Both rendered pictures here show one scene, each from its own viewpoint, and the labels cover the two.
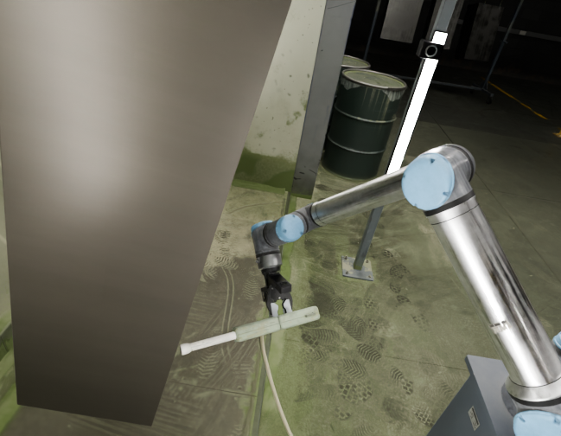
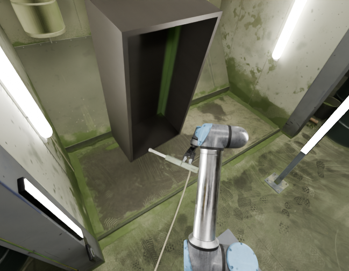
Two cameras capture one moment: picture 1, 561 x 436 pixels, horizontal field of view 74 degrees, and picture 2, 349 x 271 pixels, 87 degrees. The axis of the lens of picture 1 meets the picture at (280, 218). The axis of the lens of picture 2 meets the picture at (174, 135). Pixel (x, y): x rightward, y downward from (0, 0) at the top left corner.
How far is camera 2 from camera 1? 0.85 m
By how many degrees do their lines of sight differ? 43
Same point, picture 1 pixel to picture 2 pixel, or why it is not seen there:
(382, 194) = not seen: hidden behind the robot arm
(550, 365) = (199, 232)
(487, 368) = (229, 240)
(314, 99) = (316, 84)
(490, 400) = not seen: hidden behind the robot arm
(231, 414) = (168, 185)
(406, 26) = not seen: outside the picture
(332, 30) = (348, 43)
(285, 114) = (294, 87)
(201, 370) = (172, 167)
